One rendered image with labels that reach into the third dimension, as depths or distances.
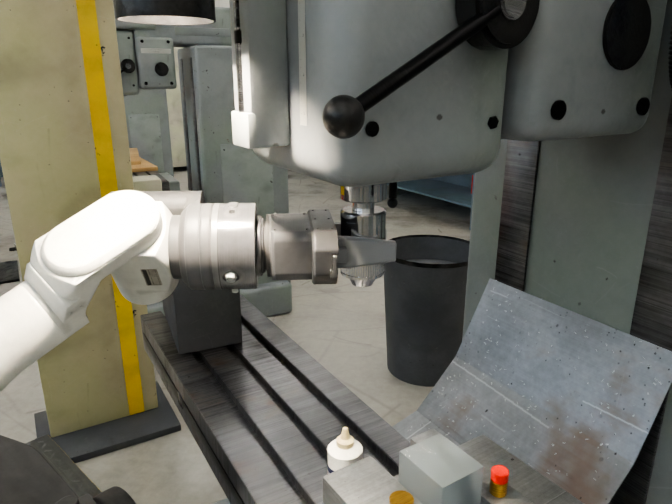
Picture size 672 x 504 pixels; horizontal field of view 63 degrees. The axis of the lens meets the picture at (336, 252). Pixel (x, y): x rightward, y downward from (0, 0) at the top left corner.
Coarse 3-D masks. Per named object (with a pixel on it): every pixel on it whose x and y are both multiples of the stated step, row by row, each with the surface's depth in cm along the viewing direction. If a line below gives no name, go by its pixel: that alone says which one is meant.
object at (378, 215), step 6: (342, 210) 56; (348, 210) 56; (354, 210) 56; (372, 210) 56; (378, 210) 56; (384, 210) 56; (342, 216) 56; (348, 216) 55; (354, 216) 55; (360, 216) 55; (366, 216) 55; (372, 216) 55; (378, 216) 55; (384, 216) 56; (348, 222) 55; (354, 222) 55; (360, 222) 55; (366, 222) 55; (372, 222) 55; (378, 222) 55
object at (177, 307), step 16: (176, 288) 97; (176, 304) 98; (192, 304) 99; (208, 304) 100; (224, 304) 102; (240, 304) 103; (176, 320) 99; (192, 320) 100; (208, 320) 101; (224, 320) 102; (240, 320) 104; (176, 336) 101; (192, 336) 101; (208, 336) 102; (224, 336) 103; (240, 336) 105
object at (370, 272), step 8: (344, 224) 56; (352, 224) 55; (360, 224) 55; (368, 224) 55; (376, 224) 55; (384, 224) 56; (344, 232) 56; (352, 232) 55; (360, 232) 55; (368, 232) 55; (376, 232) 55; (384, 232) 57; (376, 264) 57; (384, 264) 58; (344, 272) 57; (352, 272) 57; (360, 272) 56; (368, 272) 56; (376, 272) 57; (384, 272) 59
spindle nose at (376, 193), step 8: (376, 184) 54; (384, 184) 55; (344, 192) 55; (352, 192) 54; (360, 192) 54; (368, 192) 54; (376, 192) 54; (384, 192) 55; (344, 200) 55; (352, 200) 54; (360, 200) 54; (368, 200) 54; (376, 200) 54
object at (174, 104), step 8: (176, 48) 807; (176, 56) 810; (176, 64) 813; (176, 72) 816; (176, 80) 819; (176, 88) 822; (168, 96) 819; (176, 96) 825; (168, 104) 822; (176, 104) 828; (168, 112) 825; (176, 112) 831; (176, 120) 834; (176, 128) 837; (176, 136) 840; (176, 144) 843; (184, 144) 849; (176, 152) 846; (184, 152) 853; (176, 160) 849; (184, 160) 856
